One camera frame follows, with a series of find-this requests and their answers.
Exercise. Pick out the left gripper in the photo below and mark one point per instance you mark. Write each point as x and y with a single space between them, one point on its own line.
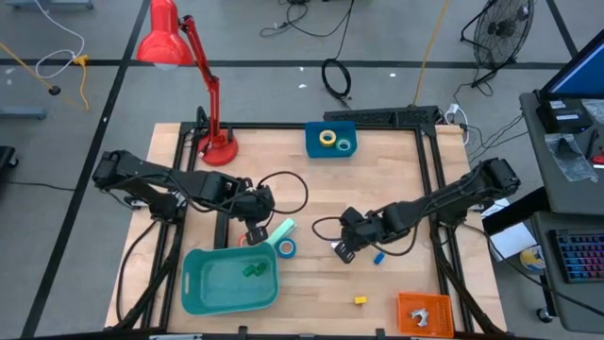
247 203

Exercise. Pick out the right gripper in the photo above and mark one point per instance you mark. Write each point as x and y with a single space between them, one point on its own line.
365 229

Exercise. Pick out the mint green stapler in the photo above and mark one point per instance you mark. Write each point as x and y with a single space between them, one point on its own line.
283 231

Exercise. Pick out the small blue stapler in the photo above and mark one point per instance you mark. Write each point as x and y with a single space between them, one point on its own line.
379 258

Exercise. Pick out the black stapler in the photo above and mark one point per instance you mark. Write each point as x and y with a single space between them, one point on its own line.
222 236

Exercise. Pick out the small green stapler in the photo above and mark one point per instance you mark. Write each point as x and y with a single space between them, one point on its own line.
248 271

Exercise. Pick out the blue tape roll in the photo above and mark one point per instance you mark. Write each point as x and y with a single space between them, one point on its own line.
293 250

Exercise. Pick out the small yellow stapler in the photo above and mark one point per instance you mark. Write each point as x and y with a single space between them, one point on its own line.
361 300

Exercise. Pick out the teal plastic bin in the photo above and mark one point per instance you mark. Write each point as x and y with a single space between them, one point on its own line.
212 288

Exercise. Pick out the light blue staple remover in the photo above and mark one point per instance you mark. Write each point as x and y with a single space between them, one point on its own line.
420 315

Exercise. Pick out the dark blue plastic tray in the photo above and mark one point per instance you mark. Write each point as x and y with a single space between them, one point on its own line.
313 151

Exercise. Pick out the green tape roll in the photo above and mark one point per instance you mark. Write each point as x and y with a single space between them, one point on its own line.
338 144

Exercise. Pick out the yellow tape roll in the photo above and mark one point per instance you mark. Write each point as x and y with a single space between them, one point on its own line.
321 138

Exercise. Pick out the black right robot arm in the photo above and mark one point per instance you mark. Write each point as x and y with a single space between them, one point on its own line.
453 189

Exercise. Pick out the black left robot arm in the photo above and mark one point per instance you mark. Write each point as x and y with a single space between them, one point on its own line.
141 167

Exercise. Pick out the orange plastic basket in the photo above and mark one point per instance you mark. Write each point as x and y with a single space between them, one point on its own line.
441 321

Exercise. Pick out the black perforated bar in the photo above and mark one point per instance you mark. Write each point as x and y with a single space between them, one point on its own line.
387 115

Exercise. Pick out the white paper sheet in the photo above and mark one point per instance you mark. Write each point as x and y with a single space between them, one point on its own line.
512 241
500 205

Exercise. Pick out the white power adapter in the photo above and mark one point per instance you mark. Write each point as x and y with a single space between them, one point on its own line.
453 111

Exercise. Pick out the round yellow blue pad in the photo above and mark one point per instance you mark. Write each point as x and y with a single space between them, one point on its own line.
533 259

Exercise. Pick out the grey desk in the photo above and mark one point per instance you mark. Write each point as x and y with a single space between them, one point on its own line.
547 189
566 302

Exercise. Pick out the red desk lamp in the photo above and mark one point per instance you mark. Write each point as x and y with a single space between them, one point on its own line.
165 42

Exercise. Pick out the backlit keyboard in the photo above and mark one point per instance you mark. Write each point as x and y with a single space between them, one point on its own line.
582 257

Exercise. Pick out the clear plastic bag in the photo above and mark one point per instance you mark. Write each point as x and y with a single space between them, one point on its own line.
573 165

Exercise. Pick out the black round puck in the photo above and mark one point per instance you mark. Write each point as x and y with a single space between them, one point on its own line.
55 90

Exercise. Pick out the black box with labels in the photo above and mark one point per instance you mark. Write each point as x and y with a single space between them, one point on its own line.
564 118

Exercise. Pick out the black caster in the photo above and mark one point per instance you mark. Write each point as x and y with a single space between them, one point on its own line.
7 158

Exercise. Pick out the grey cart foot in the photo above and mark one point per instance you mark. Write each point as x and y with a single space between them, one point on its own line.
21 112
47 5

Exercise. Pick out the black pen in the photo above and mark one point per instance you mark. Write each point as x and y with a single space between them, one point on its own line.
592 144

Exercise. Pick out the small red object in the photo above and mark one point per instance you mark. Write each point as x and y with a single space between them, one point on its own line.
599 159

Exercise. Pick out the black floor fan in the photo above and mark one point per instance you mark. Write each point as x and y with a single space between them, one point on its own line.
502 30

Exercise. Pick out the computer monitor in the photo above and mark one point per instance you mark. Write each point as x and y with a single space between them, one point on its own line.
582 75

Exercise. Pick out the black metal table frame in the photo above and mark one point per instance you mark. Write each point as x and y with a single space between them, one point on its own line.
283 126

